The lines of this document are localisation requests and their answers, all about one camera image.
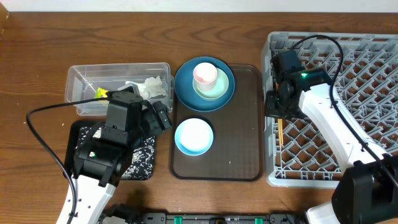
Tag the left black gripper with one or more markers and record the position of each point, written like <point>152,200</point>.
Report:
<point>151,114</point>

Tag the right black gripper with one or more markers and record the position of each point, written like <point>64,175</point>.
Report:
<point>272,111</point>

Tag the white tissue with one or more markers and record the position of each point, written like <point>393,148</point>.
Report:
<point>151,88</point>

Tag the yellow snack wrapper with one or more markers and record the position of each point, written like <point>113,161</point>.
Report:
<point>100,93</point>

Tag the white rice grains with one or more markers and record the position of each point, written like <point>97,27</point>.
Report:
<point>143,161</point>

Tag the light blue bowl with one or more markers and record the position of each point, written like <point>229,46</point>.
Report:
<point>193,137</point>

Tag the light green small plate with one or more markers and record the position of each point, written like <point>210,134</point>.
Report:
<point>220,88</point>

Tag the pink plastic cup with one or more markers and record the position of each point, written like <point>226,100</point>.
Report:
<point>205,75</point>

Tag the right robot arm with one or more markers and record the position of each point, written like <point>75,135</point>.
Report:
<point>367,191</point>

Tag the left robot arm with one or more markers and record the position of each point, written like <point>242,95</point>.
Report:
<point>98,163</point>

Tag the clear plastic waste bin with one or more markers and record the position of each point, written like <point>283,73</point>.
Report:
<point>84,80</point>

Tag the grey plastic dishwasher rack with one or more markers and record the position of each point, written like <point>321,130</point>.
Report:
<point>365,69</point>

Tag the black plastic tray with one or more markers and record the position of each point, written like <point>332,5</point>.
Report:
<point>78,133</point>

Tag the dark blue round plate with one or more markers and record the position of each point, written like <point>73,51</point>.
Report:
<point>185,91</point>

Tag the brown plastic serving tray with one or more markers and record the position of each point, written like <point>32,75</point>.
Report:
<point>237,150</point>

